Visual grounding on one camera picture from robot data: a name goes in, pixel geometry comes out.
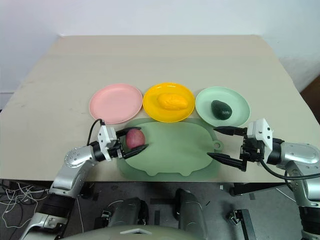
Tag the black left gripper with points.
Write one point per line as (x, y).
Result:
(117, 152)

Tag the small black caster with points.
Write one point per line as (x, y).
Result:
(105, 215)

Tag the dark rounded left robot leg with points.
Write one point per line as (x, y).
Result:
(127, 210)

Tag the dark green avocado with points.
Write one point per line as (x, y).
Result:
(221, 110)

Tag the pink plate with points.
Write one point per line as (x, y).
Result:
(112, 103)

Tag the grey-green robot torso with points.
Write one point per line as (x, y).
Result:
(142, 233)

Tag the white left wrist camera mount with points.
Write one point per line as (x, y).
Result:
(105, 138)

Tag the black table frame bar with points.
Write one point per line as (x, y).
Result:
(257, 188)

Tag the yellow mango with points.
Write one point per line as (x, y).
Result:
(172, 101)

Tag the yellow plate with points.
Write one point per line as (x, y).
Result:
(153, 110)

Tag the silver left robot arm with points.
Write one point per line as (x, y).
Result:
(72, 160)

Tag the dark rounded right robot leg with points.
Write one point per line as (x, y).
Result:
(191, 210)

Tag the light green plate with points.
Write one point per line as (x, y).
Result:
(206, 105)

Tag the red apple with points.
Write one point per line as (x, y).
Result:
(135, 138)

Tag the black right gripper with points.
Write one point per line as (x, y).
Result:
(252, 150)

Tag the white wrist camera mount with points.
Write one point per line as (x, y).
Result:
(105, 138)
(261, 130)

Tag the black stand foot with caster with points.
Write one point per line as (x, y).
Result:
(243, 222)

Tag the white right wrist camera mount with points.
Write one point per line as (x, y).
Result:
(261, 130)

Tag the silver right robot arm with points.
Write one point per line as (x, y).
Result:
(297, 155)

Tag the green silicone mat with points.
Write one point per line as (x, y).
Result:
(175, 150)

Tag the dark rounded robot leg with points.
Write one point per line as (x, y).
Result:
(127, 210)
(191, 210)

